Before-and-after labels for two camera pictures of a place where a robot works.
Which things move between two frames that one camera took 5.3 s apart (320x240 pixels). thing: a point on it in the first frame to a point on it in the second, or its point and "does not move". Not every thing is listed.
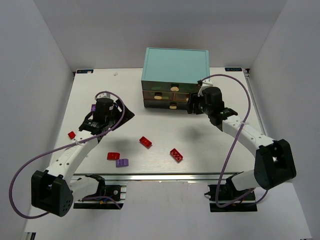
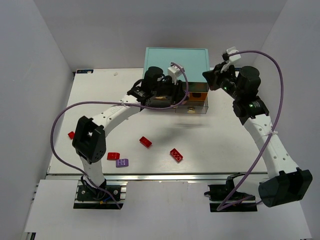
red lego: (176, 155) does not move
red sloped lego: (113, 156) does not move
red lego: (145, 141) does not move
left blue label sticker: (85, 71) does not move
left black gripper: (124, 115) to (178, 92)
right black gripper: (192, 105) to (216, 79)
